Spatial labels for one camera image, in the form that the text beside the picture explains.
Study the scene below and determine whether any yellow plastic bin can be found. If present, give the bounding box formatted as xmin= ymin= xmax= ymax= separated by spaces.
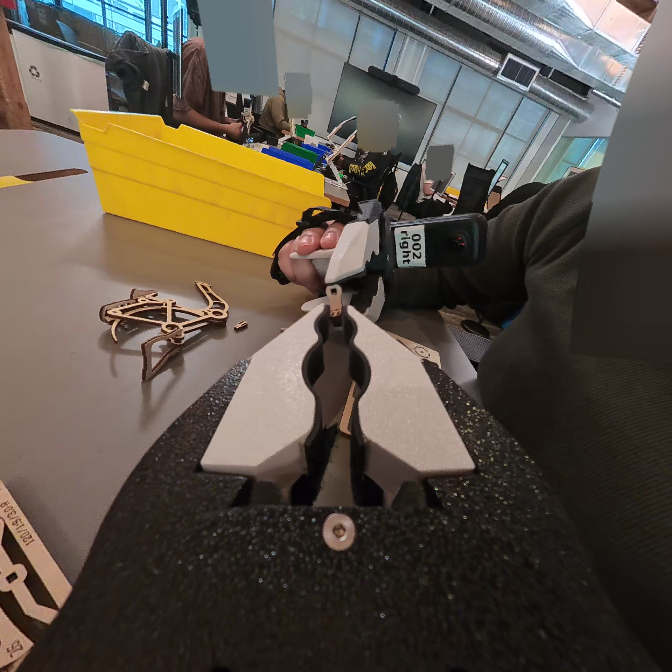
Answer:
xmin=70 ymin=108 xmax=333 ymax=259

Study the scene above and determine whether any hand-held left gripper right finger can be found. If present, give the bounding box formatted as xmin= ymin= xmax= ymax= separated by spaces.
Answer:
xmin=336 ymin=306 xmax=477 ymax=508

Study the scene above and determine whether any black office chair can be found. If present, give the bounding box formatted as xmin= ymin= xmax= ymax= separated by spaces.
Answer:
xmin=458 ymin=162 xmax=498 ymax=212

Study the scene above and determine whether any black jacket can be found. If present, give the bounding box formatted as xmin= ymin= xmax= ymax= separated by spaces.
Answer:
xmin=104 ymin=30 xmax=175 ymax=128

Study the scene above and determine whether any black mesh chair seat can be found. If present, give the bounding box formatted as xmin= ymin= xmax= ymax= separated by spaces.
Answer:
xmin=450 ymin=327 xmax=495 ymax=366

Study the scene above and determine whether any blue plastic bin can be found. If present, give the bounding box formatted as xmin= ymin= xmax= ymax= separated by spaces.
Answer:
xmin=261 ymin=143 xmax=317 ymax=172

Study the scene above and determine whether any wooden pillar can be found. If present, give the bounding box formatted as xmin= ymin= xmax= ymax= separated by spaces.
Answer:
xmin=0 ymin=9 xmax=33 ymax=130

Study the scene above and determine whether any green plastic bin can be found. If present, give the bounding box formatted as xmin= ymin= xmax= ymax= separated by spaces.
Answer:
xmin=281 ymin=138 xmax=330 ymax=159

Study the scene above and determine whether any person's right forearm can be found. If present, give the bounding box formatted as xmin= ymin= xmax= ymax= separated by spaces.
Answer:
xmin=387 ymin=167 xmax=602 ymax=329

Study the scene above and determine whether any black video conference bar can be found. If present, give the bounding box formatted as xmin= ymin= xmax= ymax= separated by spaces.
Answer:
xmin=367 ymin=65 xmax=421 ymax=95

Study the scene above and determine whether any assembled wooden model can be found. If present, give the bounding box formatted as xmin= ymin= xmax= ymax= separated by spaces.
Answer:
xmin=99 ymin=281 xmax=231 ymax=382

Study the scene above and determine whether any black wall display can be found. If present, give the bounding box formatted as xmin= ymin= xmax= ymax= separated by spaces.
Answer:
xmin=333 ymin=61 xmax=438 ymax=165

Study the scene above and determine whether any silver ventilation duct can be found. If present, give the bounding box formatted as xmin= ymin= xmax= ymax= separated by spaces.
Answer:
xmin=361 ymin=0 xmax=595 ymax=120

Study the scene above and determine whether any person's right hand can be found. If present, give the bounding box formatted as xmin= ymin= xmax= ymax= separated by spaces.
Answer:
xmin=277 ymin=223 xmax=347 ymax=296

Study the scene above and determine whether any wooden part sheet with pieces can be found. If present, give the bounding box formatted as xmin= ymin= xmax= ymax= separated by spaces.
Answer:
xmin=0 ymin=479 xmax=72 ymax=672

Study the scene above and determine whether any white recycling cabinet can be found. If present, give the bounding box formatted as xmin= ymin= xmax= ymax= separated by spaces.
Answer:
xmin=9 ymin=25 xmax=109 ymax=133

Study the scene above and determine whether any emptied wooden part sheet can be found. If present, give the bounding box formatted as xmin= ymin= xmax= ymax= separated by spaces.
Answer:
xmin=338 ymin=335 xmax=448 ymax=438

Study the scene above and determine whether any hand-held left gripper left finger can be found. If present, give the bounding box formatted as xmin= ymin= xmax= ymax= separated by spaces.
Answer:
xmin=201 ymin=306 xmax=337 ymax=508

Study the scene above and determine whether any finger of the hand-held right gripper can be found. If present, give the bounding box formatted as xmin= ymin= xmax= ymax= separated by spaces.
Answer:
xmin=325 ymin=217 xmax=378 ymax=287
xmin=345 ymin=256 xmax=393 ymax=322

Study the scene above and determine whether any white air vent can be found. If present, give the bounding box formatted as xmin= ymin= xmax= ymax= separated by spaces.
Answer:
xmin=497 ymin=52 xmax=540 ymax=92

